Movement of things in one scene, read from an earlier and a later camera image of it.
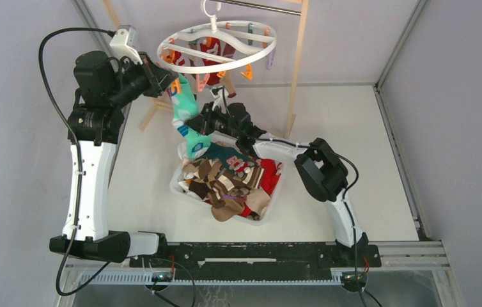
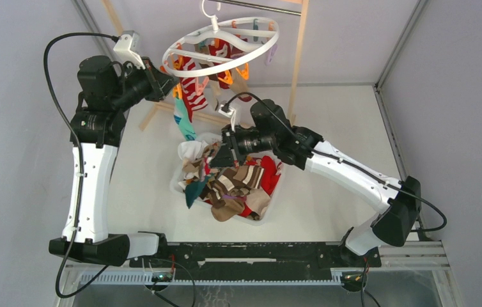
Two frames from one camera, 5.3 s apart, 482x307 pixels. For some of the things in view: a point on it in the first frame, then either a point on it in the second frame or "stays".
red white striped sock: x=211 y=45 → x=192 y=100
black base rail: x=260 y=261 stays
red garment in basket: x=270 y=174 stays
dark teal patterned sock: x=234 y=160 → x=192 y=190
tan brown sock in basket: x=231 y=208 stays
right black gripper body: x=213 y=120 → x=238 y=141
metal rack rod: x=258 y=7 stays
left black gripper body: x=154 y=89 stays
